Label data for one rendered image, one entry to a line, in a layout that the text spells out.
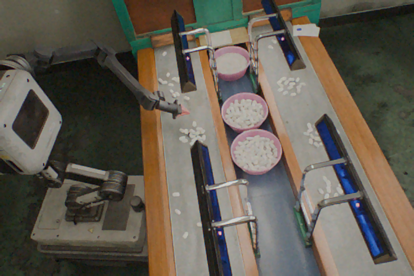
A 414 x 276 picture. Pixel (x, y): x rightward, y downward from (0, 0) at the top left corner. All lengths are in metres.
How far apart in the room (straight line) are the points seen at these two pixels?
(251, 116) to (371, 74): 1.64
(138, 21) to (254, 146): 1.15
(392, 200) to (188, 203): 0.96
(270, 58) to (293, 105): 0.42
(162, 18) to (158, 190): 1.18
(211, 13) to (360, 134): 1.24
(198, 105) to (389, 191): 1.12
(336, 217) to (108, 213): 1.27
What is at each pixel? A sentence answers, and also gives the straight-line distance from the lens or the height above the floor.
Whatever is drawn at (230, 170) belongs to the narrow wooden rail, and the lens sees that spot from 1.76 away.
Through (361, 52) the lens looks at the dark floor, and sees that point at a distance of 3.59.
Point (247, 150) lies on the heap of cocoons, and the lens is 1.85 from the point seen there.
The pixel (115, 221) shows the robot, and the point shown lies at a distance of 2.12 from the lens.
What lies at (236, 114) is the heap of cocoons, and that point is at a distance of 2.00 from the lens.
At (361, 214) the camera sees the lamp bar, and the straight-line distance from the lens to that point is 1.36.
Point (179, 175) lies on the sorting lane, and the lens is 1.82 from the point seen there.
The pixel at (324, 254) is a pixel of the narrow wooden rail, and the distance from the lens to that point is 1.62.
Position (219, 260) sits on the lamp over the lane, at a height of 1.11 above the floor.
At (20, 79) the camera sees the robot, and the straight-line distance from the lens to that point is 1.53.
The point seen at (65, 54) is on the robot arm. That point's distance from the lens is 1.89.
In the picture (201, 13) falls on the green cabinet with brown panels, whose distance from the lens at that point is 2.41.
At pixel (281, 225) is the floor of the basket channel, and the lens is 1.74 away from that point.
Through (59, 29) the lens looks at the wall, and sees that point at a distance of 3.61.
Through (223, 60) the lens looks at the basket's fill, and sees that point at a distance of 2.34.
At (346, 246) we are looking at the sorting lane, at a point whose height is 0.74.
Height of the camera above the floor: 2.29
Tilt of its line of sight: 54 degrees down
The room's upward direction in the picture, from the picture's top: 12 degrees counter-clockwise
